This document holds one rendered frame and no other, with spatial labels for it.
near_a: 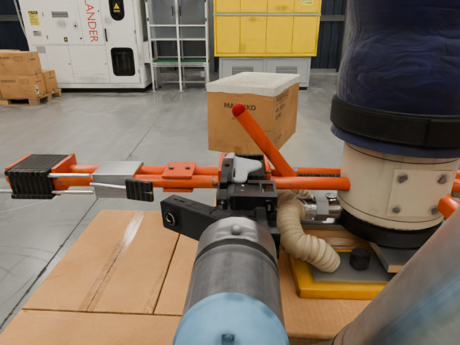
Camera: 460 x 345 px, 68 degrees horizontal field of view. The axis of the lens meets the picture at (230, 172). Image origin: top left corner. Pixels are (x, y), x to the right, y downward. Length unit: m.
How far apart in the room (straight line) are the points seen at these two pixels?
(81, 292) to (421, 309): 1.09
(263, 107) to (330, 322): 1.49
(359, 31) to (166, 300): 0.90
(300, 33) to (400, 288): 7.65
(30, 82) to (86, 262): 5.95
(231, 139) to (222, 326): 1.78
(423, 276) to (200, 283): 0.17
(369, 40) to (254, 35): 7.23
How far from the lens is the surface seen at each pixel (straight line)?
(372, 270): 0.58
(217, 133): 2.03
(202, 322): 0.27
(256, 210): 0.45
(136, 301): 1.15
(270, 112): 1.88
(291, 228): 0.53
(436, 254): 0.22
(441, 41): 0.49
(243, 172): 0.51
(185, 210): 0.45
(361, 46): 0.52
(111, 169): 0.60
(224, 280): 0.30
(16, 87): 7.25
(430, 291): 0.23
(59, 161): 0.65
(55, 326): 1.15
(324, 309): 0.53
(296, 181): 0.56
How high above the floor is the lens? 1.32
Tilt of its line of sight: 23 degrees down
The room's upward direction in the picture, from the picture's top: straight up
